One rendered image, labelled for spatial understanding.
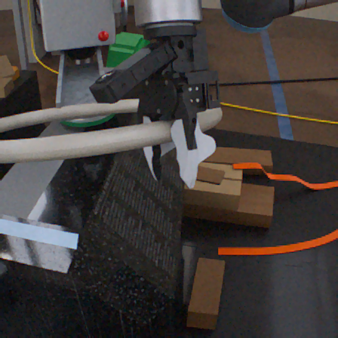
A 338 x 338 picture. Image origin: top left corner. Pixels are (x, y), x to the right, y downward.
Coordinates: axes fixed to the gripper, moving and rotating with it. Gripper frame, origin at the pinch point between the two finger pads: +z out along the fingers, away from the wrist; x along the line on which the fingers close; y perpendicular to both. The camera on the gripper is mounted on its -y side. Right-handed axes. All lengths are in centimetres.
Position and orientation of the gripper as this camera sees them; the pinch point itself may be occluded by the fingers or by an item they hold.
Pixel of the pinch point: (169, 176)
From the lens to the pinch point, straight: 57.6
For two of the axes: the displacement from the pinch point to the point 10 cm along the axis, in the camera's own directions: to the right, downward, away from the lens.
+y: 7.5, -2.2, 6.2
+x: -6.5, -1.4, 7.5
